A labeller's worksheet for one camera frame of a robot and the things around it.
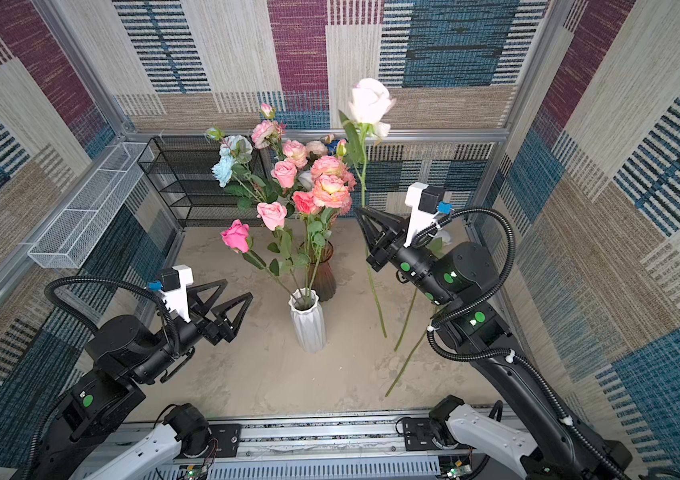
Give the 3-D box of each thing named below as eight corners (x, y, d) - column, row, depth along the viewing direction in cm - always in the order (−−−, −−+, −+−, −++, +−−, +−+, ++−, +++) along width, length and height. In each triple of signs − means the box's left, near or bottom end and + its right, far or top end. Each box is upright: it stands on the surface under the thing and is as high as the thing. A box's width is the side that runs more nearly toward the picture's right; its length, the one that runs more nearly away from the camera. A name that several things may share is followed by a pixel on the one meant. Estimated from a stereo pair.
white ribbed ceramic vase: (299, 352, 89) (287, 315, 70) (301, 329, 93) (290, 288, 75) (326, 352, 89) (320, 315, 70) (326, 329, 93) (321, 288, 75)
